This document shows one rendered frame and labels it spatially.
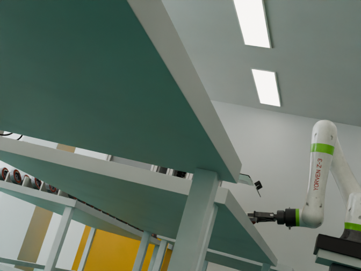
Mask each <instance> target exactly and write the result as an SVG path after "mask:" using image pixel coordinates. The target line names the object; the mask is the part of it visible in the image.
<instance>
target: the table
mask: <svg viewBox="0 0 361 271"><path fill-rule="evenodd" d="M8 172H9V170H8V169H7V168H6V167H3V168H0V191H1V192H3V193H6V194H8V195H11V196H13V197H16V198H18V199H21V200H23V201H26V202H29V203H31V204H34V205H36V206H39V207H41V208H44V209H46V210H49V211H51V212H54V213H57V214H59V215H62V218H61V221H60V224H59V228H58V230H57V233H56V236H55V239H54V242H53V245H52V248H51V251H50V254H49V257H48V260H47V263H46V265H41V264H37V263H32V262H26V261H20V260H15V259H9V258H4V257H0V262H2V263H8V264H12V265H19V266H25V267H31V268H37V269H43V270H44V271H75V270H69V269H63V268H58V267H55V266H56V263H57V261H58V258H59V255H60V252H61V249H62V246H63V243H64V240H65V237H66V234H67V231H68V228H69V225H70V222H71V220H74V221H77V222H79V223H82V224H84V225H87V226H89V227H91V230H90V233H89V236H88V240H87V242H86V246H85V249H84V252H83V255H82V258H81V262H80V265H79V267H78V270H77V271H84V267H85V264H86V261H87V259H88V256H89V252H90V249H91V246H92V243H93V240H94V237H95V234H96V231H97V229H99V230H103V231H106V232H110V233H114V234H117V235H120V236H124V237H128V238H131V239H135V240H139V241H141V239H142V236H143V232H144V231H143V230H141V229H139V228H137V227H135V226H133V225H131V224H129V223H127V222H125V221H123V220H120V219H118V218H116V217H114V216H112V215H110V214H108V213H106V212H104V211H102V210H100V209H98V208H96V207H94V206H92V205H90V204H88V203H86V202H84V201H82V200H80V199H78V198H76V197H74V196H72V195H70V194H68V197H69V198H67V197H63V196H59V195H55V194H53V193H55V191H56V192H57V194H58V192H59V189H57V188H55V187H53V186H51V185H49V184H47V183H45V187H46V190H47V192H44V191H40V187H41V184H42V182H41V180H39V179H37V178H35V177H32V178H31V184H32V186H33V188H34V189H32V188H28V187H25V186H20V185H18V184H20V183H21V184H23V181H24V178H25V176H27V177H29V176H28V175H27V174H25V175H22V176H21V174H20V172H19V171H18V170H17V169H13V170H11V171H10V179H11V181H12V183H10V182H5V178H6V176H7V173H8ZM29 178H30V177H29ZM76 199H77V200H76ZM101 211H102V212H101ZM115 218H116V219H115ZM127 224H128V225H127ZM149 243H150V244H153V245H155V247H154V250H153V254H152V257H151V260H150V264H149V267H148V271H153V268H154V264H155V260H156V257H157V253H158V249H159V246H160V243H161V241H160V240H158V239H157V234H153V233H152V235H151V239H150V242H149ZM2 263H0V270H2V271H24V270H21V269H18V268H14V267H11V266H8V265H5V264H2Z"/></svg>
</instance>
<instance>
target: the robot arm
mask: <svg viewBox="0 0 361 271"><path fill-rule="evenodd" d="M329 170H330V171H331V173H332V175H333V177H334V179H335V181H336V184H337V186H338V188H339V190H340V193H341V195H342V198H343V201H344V204H345V207H346V215H345V221H344V232H343V234H342V235H341V237H340V238H341V239H346V240H351V241H355V242H358V243H361V187H360V185H359V183H358V182H357V180H356V178H355V176H354V174H353V173H352V171H351V169H350V167H349V165H348V163H347V160H346V158H345V156H344V154H343V151H342V149H341V146H340V143H339V140H338V138H337V128H336V126H335V124H334V123H333V122H331V121H329V120H320V121H318V122H317V123H316V124H315V125H314V127H313V130H312V139H311V151H310V162H309V178H308V187H307V192H306V198H305V202H304V207H303V209H291V208H290V207H289V208H288V209H285V211H284V210H277V214H274V213H269V212H256V211H254V212H245V213H246V215H247V216H248V218H254V217H256V221H257V222H256V223H258V222H275V221H277V224H278V225H284V224H285V226H287V227H289V230H290V229H291V227H293V226H301V227H308V228H311V229H315V228H318V227H320V226H321V225H322V223H323V221H324V199H325V193H326V185H327V179H328V174H329Z"/></svg>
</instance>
